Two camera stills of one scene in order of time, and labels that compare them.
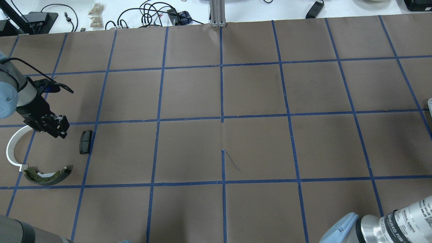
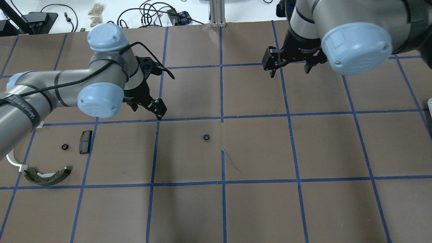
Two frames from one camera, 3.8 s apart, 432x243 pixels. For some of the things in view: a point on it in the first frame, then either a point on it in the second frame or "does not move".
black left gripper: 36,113 to 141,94
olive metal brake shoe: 46,179 does not move
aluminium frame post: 217,13 does not move
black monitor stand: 34,23 does not move
